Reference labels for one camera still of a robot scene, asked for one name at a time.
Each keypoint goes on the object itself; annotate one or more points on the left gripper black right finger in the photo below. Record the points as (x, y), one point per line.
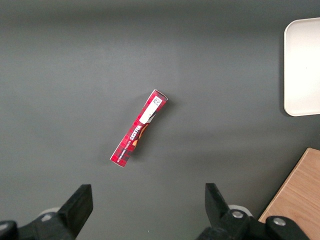
(218, 215)

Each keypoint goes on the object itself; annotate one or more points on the red tartan cookie box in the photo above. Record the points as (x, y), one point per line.
(140, 127)

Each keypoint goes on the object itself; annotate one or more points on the white rectangular plastic tray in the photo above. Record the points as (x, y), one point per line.
(303, 67)

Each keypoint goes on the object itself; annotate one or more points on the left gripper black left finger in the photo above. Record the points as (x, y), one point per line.
(75, 210)

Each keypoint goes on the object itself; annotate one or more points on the wooden drawer cabinet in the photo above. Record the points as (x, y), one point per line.
(300, 190)

